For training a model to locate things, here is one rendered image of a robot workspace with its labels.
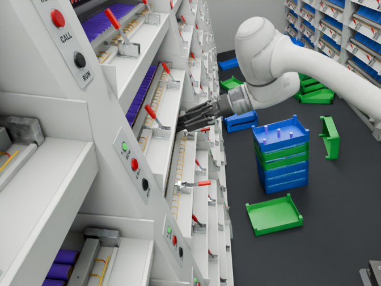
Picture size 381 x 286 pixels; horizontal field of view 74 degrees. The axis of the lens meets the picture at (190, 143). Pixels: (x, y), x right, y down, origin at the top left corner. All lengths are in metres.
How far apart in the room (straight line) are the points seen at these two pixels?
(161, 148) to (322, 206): 1.46
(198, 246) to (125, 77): 0.59
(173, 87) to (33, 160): 0.61
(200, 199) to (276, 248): 0.84
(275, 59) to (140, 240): 0.49
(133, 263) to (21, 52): 0.30
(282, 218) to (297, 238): 0.16
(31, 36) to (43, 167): 0.12
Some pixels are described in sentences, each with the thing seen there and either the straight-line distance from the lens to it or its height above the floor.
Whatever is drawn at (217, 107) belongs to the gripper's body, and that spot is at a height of 1.08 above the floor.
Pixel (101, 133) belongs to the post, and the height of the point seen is 1.35.
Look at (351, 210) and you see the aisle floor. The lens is 1.90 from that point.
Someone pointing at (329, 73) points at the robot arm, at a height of 1.20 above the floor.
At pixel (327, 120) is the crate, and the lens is 2.26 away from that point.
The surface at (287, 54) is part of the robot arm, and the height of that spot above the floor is 1.24.
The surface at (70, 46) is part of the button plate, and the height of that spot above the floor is 1.44.
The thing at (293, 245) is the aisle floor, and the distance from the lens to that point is 1.72.
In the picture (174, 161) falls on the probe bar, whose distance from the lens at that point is 0.79.
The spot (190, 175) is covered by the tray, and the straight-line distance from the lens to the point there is 0.78.
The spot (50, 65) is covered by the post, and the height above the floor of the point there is 1.44.
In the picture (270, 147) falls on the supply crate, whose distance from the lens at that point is 1.65.
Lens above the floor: 1.48
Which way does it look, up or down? 35 degrees down
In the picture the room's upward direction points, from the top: 18 degrees counter-clockwise
